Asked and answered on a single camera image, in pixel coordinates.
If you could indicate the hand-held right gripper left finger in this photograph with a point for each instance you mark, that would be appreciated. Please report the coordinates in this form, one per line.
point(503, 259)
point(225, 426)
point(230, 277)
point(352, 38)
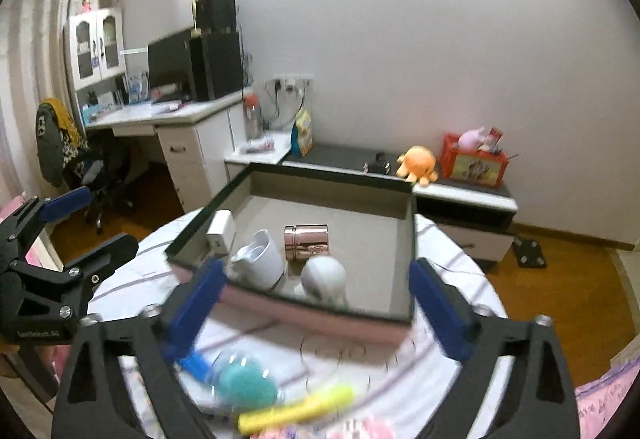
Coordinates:
point(196, 304)

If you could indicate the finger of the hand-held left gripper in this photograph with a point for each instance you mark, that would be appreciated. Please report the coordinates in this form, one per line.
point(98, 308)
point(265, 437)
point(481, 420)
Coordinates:
point(65, 205)
point(107, 256)

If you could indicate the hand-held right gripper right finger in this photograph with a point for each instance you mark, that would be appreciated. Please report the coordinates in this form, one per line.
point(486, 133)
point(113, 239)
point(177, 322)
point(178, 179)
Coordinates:
point(440, 311)

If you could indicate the teal ball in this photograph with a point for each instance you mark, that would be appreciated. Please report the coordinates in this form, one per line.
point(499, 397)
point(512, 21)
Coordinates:
point(245, 384)

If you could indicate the pink storage box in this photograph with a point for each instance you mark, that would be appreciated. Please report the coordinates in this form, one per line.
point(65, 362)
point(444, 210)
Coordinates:
point(350, 239)

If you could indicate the yellow highlighter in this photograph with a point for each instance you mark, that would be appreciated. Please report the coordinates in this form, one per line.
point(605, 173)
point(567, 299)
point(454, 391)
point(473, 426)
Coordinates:
point(295, 411)

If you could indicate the pink bed sheet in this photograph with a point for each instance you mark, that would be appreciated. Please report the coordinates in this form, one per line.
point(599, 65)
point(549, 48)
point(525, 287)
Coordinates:
point(12, 208)

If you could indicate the black office chair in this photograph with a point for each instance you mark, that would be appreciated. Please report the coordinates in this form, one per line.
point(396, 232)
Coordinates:
point(107, 169)

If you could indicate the dark patterned jacket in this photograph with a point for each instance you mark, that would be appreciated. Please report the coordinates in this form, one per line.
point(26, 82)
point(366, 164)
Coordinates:
point(50, 144)

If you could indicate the white charger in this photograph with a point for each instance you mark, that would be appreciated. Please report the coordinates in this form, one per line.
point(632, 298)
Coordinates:
point(220, 229)

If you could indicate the black floor scale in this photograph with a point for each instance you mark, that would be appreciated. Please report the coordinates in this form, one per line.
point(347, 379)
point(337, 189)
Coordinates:
point(530, 251)

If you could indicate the white round gadget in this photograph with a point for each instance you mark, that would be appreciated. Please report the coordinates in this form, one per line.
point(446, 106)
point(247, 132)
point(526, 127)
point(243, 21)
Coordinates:
point(324, 275)

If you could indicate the rose gold metal can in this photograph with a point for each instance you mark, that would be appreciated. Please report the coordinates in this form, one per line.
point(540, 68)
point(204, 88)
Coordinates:
point(306, 241)

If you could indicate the white computer desk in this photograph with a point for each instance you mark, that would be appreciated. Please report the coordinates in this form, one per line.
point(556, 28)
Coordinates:
point(200, 154)

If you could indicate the blue white box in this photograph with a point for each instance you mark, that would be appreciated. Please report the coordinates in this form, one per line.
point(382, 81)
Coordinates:
point(136, 86)

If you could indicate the red printed storage bin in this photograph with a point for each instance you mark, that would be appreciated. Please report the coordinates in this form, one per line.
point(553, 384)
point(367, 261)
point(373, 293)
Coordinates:
point(472, 167)

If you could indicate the orange octopus plush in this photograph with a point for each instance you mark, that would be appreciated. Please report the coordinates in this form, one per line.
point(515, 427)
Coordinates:
point(419, 164)

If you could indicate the black keyboard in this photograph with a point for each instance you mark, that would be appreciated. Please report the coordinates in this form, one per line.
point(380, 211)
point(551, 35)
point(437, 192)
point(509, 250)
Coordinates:
point(170, 97)

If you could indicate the small black gadget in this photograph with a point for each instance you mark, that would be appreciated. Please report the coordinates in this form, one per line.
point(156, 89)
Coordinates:
point(377, 165)

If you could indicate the pale striped curtain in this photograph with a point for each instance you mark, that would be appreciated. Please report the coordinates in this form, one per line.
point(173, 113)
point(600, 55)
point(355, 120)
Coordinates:
point(30, 44)

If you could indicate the pink flat pack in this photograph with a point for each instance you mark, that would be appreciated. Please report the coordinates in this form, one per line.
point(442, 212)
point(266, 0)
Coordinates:
point(257, 146)

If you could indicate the pink plush toy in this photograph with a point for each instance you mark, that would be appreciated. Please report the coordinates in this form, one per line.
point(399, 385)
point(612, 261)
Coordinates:
point(471, 139)

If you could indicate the black monitor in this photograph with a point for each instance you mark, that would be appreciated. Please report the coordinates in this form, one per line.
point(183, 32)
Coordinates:
point(170, 61)

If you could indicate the red white packet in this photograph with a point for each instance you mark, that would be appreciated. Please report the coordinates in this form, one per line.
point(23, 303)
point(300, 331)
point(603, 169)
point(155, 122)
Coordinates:
point(494, 137)

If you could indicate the low white grey cabinet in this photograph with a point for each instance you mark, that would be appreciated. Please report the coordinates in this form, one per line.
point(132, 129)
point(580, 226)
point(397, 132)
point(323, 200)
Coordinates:
point(340, 154)

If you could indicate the pink printed blanket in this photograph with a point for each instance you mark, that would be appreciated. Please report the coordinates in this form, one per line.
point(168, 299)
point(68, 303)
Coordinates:
point(605, 401)

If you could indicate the clear bottle with red cap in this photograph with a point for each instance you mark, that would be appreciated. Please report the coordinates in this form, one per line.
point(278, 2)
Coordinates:
point(253, 119)

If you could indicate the white glass-door cabinet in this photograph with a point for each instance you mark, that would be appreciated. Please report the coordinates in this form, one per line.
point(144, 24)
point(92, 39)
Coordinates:
point(97, 14)

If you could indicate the blue yellow snack bag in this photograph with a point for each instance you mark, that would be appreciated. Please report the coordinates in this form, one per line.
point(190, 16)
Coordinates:
point(303, 134)

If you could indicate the small pink doll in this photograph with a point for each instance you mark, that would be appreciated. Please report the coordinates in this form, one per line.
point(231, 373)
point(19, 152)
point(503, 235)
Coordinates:
point(86, 4)

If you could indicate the black computer tower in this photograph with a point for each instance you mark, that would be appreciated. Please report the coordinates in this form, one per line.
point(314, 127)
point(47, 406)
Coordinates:
point(217, 64)

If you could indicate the black box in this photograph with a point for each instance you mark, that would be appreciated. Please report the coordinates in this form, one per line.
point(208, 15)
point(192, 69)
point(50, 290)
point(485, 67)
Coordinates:
point(215, 14)

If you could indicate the white wall power strip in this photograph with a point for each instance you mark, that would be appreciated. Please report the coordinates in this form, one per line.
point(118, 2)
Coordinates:
point(295, 80)

